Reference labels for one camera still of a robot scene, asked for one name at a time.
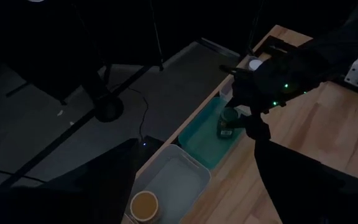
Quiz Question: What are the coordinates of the black tripod stand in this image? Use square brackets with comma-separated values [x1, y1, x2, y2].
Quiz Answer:
[103, 0, 165, 94]

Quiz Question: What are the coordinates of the white-lid seasoning jar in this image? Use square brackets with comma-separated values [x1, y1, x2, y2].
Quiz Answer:
[247, 58, 264, 72]

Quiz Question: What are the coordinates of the green-lid spice jar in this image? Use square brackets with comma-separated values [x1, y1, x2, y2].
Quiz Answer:
[215, 106, 239, 140]

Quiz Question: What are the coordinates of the teal plastic bin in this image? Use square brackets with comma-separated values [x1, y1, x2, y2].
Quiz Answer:
[177, 95, 247, 171]

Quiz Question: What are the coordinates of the black round-base stand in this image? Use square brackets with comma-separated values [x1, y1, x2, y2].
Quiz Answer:
[70, 0, 125, 123]

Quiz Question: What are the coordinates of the tan-lid furikake jar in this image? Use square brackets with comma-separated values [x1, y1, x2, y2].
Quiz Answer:
[129, 190, 161, 224]

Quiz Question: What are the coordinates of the black floor cable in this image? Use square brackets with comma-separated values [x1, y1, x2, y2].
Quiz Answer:
[127, 88, 150, 146]

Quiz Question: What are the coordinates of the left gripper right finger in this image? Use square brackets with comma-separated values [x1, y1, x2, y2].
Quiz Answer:
[254, 139, 356, 224]

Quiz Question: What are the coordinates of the black box blue light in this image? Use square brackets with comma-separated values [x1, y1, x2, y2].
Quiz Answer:
[134, 134, 167, 166]

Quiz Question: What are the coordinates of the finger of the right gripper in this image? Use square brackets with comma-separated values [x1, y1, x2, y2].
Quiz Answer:
[228, 113, 272, 141]

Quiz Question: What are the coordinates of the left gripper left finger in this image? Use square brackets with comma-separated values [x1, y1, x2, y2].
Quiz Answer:
[40, 138, 140, 224]

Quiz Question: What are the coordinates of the white plastic bin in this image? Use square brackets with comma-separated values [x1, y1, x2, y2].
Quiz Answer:
[125, 144, 213, 224]

